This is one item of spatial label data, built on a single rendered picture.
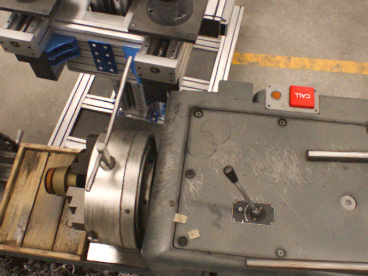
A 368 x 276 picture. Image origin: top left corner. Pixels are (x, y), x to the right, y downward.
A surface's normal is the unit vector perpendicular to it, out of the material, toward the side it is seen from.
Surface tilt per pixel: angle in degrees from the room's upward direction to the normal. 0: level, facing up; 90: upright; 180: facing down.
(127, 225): 55
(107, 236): 71
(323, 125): 0
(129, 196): 27
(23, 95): 0
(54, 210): 0
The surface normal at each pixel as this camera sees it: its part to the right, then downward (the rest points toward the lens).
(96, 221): -0.11, 0.41
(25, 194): -0.02, -0.47
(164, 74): -0.25, 0.85
